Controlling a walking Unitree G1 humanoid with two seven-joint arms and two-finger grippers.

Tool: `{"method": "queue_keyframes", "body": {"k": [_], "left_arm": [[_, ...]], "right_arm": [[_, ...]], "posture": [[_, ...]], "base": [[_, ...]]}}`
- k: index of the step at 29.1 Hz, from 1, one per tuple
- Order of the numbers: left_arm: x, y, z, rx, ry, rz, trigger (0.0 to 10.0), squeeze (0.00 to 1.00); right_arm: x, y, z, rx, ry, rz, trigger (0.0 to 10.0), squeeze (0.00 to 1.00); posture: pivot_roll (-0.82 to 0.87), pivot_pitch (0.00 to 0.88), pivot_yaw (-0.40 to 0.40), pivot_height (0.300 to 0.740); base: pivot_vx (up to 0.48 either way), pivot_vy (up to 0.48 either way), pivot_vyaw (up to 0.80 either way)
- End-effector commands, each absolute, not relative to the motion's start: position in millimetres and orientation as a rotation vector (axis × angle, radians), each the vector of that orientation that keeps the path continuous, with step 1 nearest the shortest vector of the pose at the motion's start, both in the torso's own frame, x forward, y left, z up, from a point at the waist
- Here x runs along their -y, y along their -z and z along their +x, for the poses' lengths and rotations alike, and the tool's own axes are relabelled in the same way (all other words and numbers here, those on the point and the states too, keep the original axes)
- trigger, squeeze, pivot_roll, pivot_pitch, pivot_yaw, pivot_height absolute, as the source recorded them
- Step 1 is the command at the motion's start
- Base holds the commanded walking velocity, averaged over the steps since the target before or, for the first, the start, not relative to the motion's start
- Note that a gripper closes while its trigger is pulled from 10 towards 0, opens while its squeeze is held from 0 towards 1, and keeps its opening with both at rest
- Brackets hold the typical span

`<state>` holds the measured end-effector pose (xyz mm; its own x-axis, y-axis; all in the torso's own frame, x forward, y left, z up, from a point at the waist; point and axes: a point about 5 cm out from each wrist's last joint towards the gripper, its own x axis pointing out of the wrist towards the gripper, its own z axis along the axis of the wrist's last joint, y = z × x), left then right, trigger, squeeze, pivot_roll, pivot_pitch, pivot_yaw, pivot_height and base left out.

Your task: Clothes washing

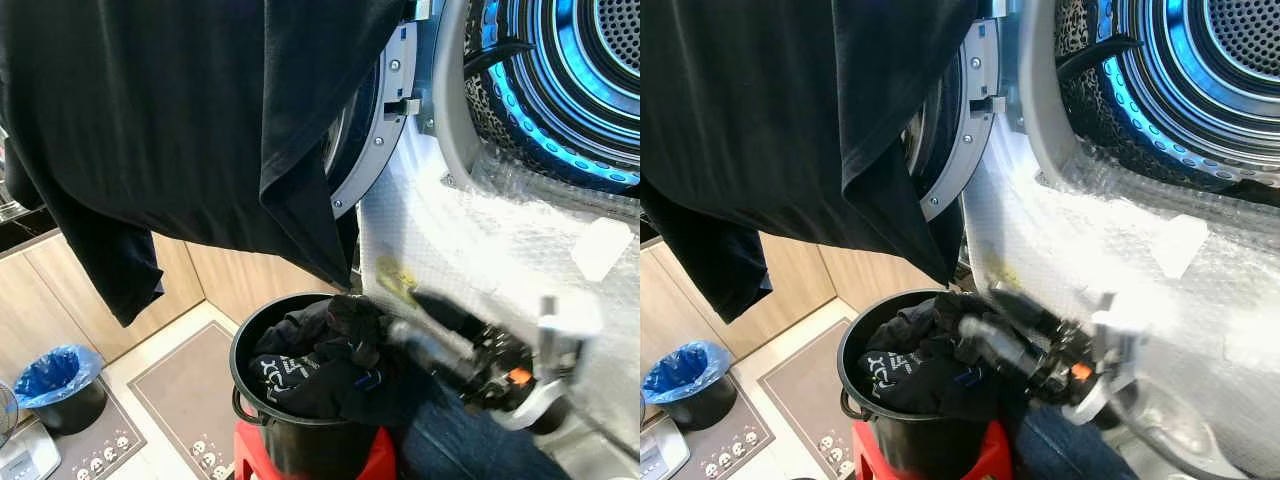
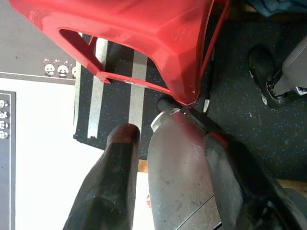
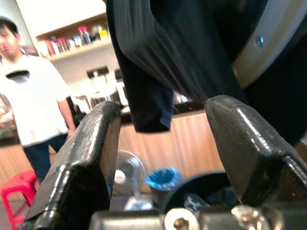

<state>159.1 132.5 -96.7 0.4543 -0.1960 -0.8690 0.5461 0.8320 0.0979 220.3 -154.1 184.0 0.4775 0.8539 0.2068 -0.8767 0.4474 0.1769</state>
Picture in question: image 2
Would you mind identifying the black robot left foot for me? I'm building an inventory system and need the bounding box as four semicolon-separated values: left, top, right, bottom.
157;96;223;135

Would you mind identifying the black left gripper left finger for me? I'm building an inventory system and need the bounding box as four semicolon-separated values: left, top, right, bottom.
62;123;141;230

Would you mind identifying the dark teal cloth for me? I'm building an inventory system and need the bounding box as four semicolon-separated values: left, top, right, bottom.
244;0;307;17

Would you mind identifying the white grey panda floor mat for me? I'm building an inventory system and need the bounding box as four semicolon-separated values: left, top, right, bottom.
0;0;151;230

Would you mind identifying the red plastic laundry basket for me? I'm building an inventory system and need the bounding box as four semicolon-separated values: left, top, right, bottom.
9;0;231;106

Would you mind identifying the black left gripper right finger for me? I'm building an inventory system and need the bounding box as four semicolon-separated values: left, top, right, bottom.
205;131;286;230

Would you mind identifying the black speckled rubber mat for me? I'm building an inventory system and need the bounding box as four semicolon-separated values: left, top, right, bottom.
73;18;307;181

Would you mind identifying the grey tape strip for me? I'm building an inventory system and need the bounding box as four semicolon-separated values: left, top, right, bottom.
87;37;109;140
128;51;149;126

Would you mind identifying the silver robot right leg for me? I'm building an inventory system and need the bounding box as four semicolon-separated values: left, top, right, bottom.
265;35;307;97

